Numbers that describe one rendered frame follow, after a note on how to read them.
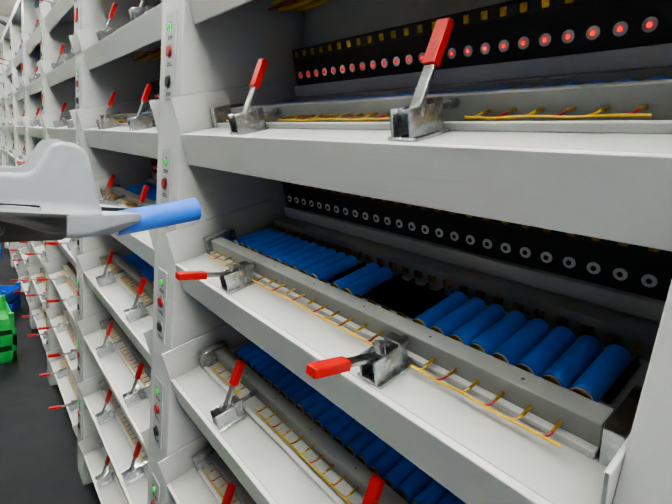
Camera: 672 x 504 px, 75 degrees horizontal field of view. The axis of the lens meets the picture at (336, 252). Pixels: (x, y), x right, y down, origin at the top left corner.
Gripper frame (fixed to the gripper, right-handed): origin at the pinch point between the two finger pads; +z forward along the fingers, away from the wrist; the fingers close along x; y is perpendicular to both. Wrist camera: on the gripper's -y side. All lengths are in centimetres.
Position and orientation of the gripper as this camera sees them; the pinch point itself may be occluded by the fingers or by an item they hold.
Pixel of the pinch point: (115, 223)
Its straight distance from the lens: 36.0
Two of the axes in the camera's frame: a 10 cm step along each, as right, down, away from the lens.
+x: -6.4, -2.3, 7.3
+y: 1.5, -9.7, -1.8
